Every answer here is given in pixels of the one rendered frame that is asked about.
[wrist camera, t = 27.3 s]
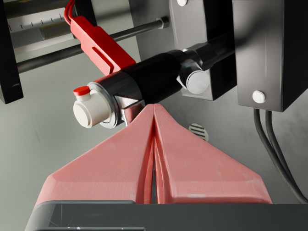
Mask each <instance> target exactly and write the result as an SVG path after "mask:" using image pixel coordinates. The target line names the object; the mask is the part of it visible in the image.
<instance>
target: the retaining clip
mask: <svg viewBox="0 0 308 231"><path fill-rule="evenodd" d="M113 96H114V98H115V100H116V103H117V105H118V109H119V113H120V120H124V118H123V114H122V111H121V109H122V108H124V107H126V106H128V105H130V104H132V103H134V102H136V101H138V100H140V99H139V98H134V97H129V96H125V95H120V94H114V95H113ZM141 102H144V99H141ZM144 105H145V102H144Z"/></svg>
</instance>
